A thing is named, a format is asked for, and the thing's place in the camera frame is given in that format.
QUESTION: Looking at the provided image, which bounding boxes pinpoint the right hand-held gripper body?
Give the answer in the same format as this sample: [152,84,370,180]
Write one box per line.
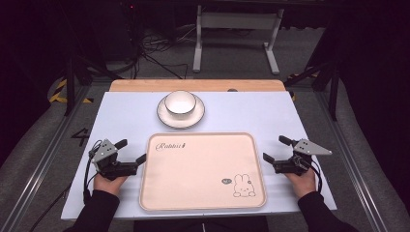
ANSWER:
[272,138,334,177]

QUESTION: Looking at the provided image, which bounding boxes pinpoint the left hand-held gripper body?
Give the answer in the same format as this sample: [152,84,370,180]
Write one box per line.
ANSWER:
[91,138,139,182]

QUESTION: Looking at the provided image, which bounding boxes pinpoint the person's left hand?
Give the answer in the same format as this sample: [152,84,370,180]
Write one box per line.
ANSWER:
[93,173,131,196]

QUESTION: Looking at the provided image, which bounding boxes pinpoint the person's right hand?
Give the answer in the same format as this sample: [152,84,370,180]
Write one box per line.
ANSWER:
[282,167,317,199]

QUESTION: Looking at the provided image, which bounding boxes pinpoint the white table board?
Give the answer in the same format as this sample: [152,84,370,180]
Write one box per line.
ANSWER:
[60,90,338,221]

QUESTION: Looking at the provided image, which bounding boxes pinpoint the white dark-rimmed plate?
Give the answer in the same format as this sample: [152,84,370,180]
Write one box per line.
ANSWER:
[156,94,206,131]

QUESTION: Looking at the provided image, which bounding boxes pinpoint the pink rabbit print tray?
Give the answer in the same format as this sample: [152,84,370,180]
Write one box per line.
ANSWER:
[138,131,268,213]

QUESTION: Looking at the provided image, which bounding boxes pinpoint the black tripod stand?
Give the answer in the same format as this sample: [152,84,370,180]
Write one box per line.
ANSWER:
[61,52,124,118]
[283,59,340,123]

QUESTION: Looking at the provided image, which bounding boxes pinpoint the yellow black floor tape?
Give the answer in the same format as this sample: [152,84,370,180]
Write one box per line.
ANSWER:
[47,78,95,104]
[287,71,320,81]

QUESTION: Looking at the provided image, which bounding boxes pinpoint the white ceramic bowl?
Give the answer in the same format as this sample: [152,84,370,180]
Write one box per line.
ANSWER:
[163,90,197,116]

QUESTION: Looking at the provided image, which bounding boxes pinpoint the person's dark torso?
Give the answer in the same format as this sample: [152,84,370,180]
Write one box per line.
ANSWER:
[132,215,270,232]

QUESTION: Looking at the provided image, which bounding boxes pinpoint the wooden table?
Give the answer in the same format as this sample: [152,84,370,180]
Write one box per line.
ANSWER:
[108,78,287,93]

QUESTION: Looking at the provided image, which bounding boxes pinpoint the grey metal stand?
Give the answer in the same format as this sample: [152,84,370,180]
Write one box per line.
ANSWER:
[191,4,285,76]

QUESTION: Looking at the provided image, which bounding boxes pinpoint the left hand-held gripper cable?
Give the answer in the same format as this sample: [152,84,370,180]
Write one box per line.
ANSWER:
[82,140,103,205]

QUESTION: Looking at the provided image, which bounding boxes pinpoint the hand-held gripper cable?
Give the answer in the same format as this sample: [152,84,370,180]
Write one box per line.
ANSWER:
[82,140,103,205]
[307,157,324,194]

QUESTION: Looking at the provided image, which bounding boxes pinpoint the right hand-held gripper cable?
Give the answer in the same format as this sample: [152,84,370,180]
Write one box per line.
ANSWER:
[307,157,324,194]

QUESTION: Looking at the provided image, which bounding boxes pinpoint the aluminium frame rail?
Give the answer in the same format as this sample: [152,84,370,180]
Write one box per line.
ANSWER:
[312,89,390,232]
[0,84,95,232]

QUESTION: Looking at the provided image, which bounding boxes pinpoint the black floor cable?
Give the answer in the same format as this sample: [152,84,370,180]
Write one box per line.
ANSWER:
[28,183,73,232]

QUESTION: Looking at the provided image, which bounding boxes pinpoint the bundle of black floor cables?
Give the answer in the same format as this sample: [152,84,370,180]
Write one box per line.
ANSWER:
[127,23,197,80]

